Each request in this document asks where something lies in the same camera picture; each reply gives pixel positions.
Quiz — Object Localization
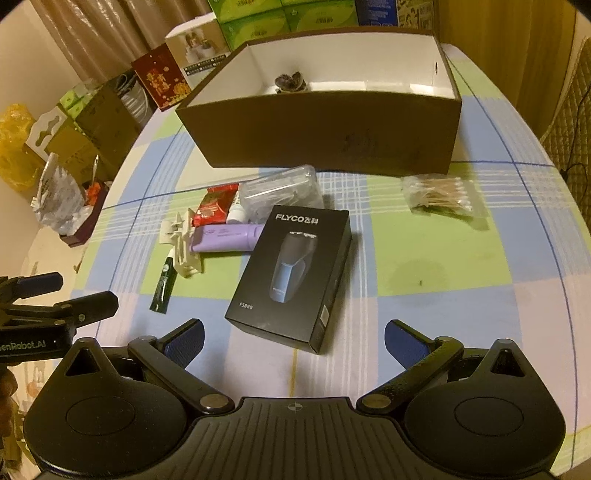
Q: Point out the purple tube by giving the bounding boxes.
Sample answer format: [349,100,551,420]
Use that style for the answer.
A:
[191,222,267,254]

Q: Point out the red gift bag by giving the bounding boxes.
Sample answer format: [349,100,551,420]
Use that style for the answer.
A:
[131,44,191,112]

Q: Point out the yellow plastic bag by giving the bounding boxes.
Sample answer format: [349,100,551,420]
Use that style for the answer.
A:
[0,103,48,188]

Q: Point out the bag of cotton swabs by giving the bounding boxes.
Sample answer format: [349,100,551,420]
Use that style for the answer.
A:
[400,174,486,219]

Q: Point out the blue milk carton box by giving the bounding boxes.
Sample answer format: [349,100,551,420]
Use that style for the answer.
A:
[358,0,437,29]

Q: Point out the black shaver box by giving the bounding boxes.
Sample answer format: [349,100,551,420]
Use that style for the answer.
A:
[224,205,353,356]

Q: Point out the brown cardboard carton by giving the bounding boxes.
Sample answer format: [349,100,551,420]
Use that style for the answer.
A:
[75,75,154,179]

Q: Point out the white cutout cardboard box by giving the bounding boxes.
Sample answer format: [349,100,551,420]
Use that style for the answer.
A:
[25,106,77,158]

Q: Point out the small white bottle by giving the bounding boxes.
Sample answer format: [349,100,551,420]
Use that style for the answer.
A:
[226,193,246,225]

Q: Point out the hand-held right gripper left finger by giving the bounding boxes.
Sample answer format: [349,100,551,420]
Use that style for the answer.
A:
[63,318,236,415]

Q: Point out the beige curtain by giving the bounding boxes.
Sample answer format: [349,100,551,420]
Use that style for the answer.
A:
[28,0,214,95]

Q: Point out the cream plastic tube squeezer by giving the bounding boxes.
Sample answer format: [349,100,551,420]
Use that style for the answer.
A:
[159,209,204,278]

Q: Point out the clear plastic floss pick box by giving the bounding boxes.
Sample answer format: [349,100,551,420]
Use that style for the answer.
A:
[239,165,324,219]

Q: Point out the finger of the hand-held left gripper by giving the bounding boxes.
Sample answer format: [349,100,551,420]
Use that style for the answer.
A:
[0,291,120,330]
[0,271,64,304]

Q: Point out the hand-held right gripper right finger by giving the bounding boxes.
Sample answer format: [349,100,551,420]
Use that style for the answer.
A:
[355,318,533,414]

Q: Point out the white plastic bag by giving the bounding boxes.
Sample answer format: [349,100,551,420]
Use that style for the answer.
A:
[31,154,94,234]

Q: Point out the red snack packet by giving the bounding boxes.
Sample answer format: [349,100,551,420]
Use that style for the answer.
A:
[193,183,241,228]

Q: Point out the dark red box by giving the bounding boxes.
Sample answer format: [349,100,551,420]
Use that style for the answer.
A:
[59,182,112,248]

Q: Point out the small green packets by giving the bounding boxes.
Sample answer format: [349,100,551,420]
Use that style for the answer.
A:
[59,87,94,117]

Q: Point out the black cable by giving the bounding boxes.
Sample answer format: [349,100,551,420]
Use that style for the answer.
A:
[560,159,587,206]

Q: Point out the quilted chair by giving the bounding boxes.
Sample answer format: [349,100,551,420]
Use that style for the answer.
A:
[539,31,591,195]

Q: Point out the person's left hand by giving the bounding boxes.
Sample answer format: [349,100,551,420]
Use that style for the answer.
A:
[0,369,20,416]

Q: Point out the white picture product box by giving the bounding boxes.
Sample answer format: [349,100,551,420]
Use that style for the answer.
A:
[165,20,232,89]

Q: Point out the dark dried flower ornament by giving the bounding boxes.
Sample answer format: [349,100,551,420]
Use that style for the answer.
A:
[273,71,309,94]

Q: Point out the brown cardboard storage box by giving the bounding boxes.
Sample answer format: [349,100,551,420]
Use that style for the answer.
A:
[175,25,463,177]

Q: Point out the dark green small tube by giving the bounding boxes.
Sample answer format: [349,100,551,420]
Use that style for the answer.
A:
[150,249,179,315]

